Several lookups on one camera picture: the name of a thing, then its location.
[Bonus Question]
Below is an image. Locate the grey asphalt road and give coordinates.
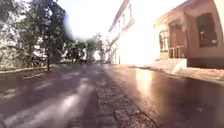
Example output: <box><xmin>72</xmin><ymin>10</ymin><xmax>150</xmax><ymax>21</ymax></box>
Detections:
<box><xmin>0</xmin><ymin>63</ymin><xmax>101</xmax><ymax>128</ymax></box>

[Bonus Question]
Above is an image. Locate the cobblestone strip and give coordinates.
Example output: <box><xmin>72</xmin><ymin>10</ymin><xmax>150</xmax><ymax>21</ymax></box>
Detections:
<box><xmin>78</xmin><ymin>64</ymin><xmax>159</xmax><ymax>128</ymax></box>

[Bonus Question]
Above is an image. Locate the dark asphalt pavement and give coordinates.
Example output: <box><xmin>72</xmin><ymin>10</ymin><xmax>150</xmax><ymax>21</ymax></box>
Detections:
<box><xmin>101</xmin><ymin>63</ymin><xmax>224</xmax><ymax>128</ymax></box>

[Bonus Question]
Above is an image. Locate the tan building with porch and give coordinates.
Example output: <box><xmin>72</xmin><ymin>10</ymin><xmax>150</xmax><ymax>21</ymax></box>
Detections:
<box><xmin>151</xmin><ymin>0</ymin><xmax>224</xmax><ymax>73</ymax></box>

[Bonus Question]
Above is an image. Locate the row of trees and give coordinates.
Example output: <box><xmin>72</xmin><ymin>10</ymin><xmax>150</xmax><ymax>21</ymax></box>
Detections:
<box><xmin>0</xmin><ymin>0</ymin><xmax>109</xmax><ymax>72</ymax></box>

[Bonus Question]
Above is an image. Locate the long pale building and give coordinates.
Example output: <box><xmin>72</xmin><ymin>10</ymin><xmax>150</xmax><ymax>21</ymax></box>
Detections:
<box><xmin>105</xmin><ymin>0</ymin><xmax>161</xmax><ymax>66</ymax></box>

